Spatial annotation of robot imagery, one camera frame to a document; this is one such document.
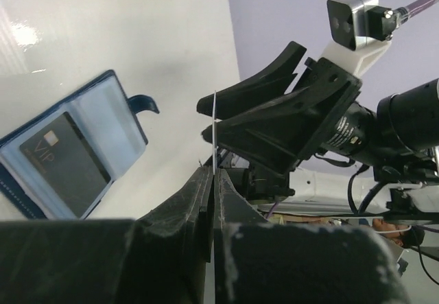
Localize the black credit card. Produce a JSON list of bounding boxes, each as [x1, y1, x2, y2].
[[20, 112, 110, 218]]

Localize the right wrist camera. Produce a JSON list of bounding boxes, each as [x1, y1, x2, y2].
[[320, 0, 401, 78]]

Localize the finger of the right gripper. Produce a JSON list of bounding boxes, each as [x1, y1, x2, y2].
[[202, 87, 350, 174], [196, 41, 307, 119]]

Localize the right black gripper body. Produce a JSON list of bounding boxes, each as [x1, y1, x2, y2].
[[286, 58, 438, 167]]

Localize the black cable loop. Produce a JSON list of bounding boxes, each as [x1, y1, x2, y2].
[[348, 172, 395, 215]]

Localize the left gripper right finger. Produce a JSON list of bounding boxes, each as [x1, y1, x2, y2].
[[214, 169, 410, 303]]

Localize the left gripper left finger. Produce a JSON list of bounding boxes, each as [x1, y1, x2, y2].
[[1, 167, 213, 303]]

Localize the blue card holder wallet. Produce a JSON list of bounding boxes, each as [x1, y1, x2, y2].
[[1, 70, 158, 220]]

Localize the silver magnetic stripe card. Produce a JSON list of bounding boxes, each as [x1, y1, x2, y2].
[[212, 91, 217, 303]]

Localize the person's face in background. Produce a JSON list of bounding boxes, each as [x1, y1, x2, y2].
[[372, 218, 425, 248]]

